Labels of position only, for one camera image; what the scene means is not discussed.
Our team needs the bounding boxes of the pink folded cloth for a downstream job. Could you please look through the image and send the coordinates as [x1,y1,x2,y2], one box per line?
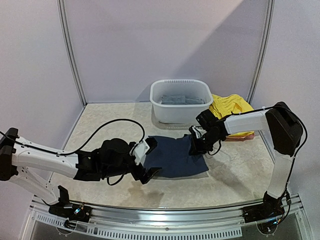
[226,131,255,142]

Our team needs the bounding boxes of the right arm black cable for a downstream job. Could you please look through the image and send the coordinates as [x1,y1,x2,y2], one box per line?
[207,106,308,223]

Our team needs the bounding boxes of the yellow shorts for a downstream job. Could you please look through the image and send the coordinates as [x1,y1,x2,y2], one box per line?
[208,93,256,140]

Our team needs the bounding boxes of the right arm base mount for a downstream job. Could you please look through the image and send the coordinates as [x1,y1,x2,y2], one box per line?
[241,195,288,236]

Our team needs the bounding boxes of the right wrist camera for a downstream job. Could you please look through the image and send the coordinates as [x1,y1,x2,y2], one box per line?
[195,109,219,131]

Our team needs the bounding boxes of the left aluminium corner post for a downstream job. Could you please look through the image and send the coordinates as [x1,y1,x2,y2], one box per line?
[57,0,88,108]

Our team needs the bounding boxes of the right aluminium corner post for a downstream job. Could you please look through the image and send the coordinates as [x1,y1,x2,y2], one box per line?
[246,0,275,104]

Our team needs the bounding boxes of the front aluminium rail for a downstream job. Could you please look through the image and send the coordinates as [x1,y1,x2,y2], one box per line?
[21,194,313,240]

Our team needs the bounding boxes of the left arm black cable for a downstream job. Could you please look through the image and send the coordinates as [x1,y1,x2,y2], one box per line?
[0,118,146,186]

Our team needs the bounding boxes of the white plastic wash basin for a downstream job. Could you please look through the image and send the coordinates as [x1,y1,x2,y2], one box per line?
[149,79,214,124]

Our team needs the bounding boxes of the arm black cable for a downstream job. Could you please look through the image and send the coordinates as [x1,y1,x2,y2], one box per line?
[207,106,308,223]
[0,118,146,186]

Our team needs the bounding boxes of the grey denim cloth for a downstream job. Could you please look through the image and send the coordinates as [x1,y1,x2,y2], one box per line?
[160,94,205,105]

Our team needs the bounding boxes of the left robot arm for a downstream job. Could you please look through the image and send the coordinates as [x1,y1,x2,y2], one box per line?
[0,127,161,217]

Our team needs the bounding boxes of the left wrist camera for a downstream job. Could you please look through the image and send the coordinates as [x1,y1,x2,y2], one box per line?
[129,140,150,166]

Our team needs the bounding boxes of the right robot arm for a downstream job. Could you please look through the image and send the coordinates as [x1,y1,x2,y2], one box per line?
[189,101,308,218]

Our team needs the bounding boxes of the aluminium corner post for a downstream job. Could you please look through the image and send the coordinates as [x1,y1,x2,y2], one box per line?
[57,0,88,108]
[246,0,275,104]

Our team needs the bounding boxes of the navy blue tank top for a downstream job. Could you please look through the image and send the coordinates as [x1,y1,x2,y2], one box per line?
[143,134,209,178]

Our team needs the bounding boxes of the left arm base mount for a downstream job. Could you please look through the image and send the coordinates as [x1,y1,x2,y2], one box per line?
[48,185,93,230]

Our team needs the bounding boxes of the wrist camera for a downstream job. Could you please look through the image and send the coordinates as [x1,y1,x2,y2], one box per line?
[195,109,219,131]
[129,140,150,166]

